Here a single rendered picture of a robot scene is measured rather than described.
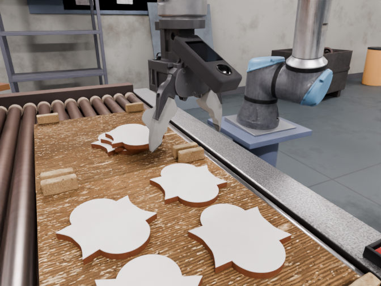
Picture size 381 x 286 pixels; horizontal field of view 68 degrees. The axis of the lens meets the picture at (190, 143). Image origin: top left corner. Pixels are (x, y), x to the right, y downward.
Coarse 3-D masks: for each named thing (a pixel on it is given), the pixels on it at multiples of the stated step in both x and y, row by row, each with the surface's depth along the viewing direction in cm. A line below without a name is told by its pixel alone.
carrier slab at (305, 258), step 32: (64, 192) 52; (96, 192) 52; (128, 192) 52; (160, 192) 52; (224, 192) 52; (64, 224) 44; (160, 224) 44; (192, 224) 44; (288, 224) 44; (64, 256) 38; (192, 256) 38; (288, 256) 38; (320, 256) 38
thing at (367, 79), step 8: (368, 48) 563; (376, 48) 546; (368, 56) 565; (376, 56) 550; (368, 64) 567; (376, 64) 555; (368, 72) 570; (376, 72) 560; (368, 80) 574; (376, 80) 566
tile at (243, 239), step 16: (208, 208) 45; (224, 208) 45; (240, 208) 45; (256, 208) 45; (208, 224) 42; (224, 224) 42; (240, 224) 42; (256, 224) 42; (208, 240) 39; (224, 240) 39; (240, 240) 39; (256, 240) 39; (272, 240) 39; (288, 240) 40; (224, 256) 36; (240, 256) 36; (256, 256) 36; (272, 256) 36; (240, 272) 35; (256, 272) 34; (272, 272) 34
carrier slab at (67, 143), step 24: (72, 120) 88; (96, 120) 88; (120, 120) 88; (48, 144) 71; (72, 144) 71; (168, 144) 71; (48, 168) 60; (96, 168) 60; (120, 168) 60; (144, 168) 61
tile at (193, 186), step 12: (168, 168) 58; (180, 168) 58; (192, 168) 58; (204, 168) 58; (156, 180) 53; (168, 180) 53; (180, 180) 53; (192, 180) 53; (204, 180) 53; (216, 180) 53; (168, 192) 49; (180, 192) 49; (192, 192) 49; (204, 192) 49; (216, 192) 49; (192, 204) 47; (204, 204) 47
